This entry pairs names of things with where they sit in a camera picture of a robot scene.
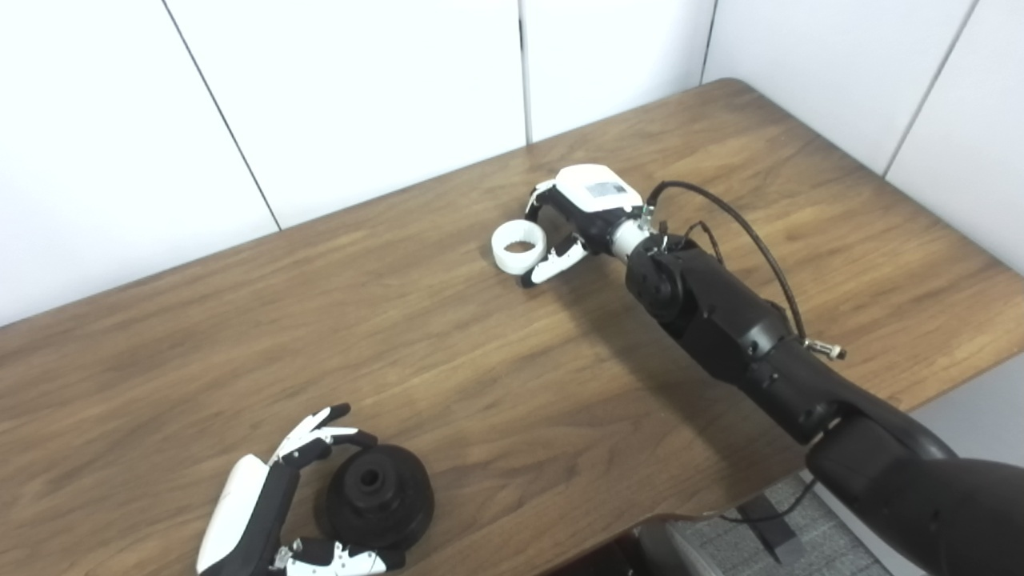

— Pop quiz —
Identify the white toothed plastic ring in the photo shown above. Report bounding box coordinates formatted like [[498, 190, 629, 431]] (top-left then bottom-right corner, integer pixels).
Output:
[[491, 219, 550, 274]]

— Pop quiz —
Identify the round black plastic part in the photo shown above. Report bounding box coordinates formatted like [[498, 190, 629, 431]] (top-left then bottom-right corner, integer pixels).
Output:
[[325, 444, 435, 551]]

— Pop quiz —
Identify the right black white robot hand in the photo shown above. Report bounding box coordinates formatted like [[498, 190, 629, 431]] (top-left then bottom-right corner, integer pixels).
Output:
[[520, 164, 646, 289]]

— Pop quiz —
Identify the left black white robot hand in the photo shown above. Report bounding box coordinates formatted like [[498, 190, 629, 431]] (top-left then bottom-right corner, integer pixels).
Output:
[[196, 403, 407, 576]]

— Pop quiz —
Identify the right arm thin wire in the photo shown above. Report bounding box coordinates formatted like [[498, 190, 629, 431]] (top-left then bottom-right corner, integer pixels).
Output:
[[680, 220, 726, 266]]

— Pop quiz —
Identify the black floor bracket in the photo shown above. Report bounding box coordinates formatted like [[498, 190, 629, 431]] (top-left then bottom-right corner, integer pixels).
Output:
[[738, 493, 807, 562]]

